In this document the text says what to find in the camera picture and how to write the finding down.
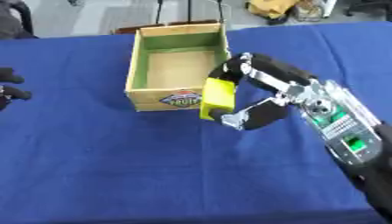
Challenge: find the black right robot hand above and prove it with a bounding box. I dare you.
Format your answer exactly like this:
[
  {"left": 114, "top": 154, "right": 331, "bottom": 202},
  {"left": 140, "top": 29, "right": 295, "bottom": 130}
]
[{"left": 206, "top": 52, "right": 320, "bottom": 131}]

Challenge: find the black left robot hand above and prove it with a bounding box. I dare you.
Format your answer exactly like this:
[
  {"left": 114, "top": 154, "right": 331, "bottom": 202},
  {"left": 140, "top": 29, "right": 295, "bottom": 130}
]
[{"left": 0, "top": 66, "right": 34, "bottom": 112}]

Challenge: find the yellow rectangular block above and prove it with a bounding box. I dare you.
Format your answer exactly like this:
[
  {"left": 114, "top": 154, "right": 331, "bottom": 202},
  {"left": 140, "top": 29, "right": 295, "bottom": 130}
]
[{"left": 197, "top": 77, "right": 238, "bottom": 121}]

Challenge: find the tan cardboard box green inside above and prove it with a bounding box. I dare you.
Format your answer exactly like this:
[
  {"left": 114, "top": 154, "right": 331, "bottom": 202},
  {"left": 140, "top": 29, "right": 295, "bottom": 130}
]
[{"left": 123, "top": 23, "right": 235, "bottom": 112}]

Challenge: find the yellow bag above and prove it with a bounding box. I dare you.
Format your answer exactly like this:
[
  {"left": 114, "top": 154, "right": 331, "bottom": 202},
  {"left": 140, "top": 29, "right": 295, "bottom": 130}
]
[{"left": 245, "top": 0, "right": 300, "bottom": 20}]

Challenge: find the black chair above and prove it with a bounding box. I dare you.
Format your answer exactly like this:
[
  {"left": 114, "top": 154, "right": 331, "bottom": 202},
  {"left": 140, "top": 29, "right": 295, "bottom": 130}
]
[{"left": 0, "top": 0, "right": 40, "bottom": 40}]

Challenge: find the black tripod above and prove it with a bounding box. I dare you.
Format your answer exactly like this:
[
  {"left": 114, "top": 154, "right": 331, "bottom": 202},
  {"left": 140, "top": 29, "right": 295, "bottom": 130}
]
[{"left": 153, "top": 0, "right": 227, "bottom": 25}]

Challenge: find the black office chair base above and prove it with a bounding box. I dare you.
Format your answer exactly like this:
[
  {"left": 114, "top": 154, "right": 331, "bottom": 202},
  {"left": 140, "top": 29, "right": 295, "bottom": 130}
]
[{"left": 343, "top": 0, "right": 392, "bottom": 17}]

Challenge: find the brown wooden board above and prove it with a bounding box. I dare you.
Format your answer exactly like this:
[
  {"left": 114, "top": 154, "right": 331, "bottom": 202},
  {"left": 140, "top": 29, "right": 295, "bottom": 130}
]
[{"left": 111, "top": 19, "right": 221, "bottom": 35}]

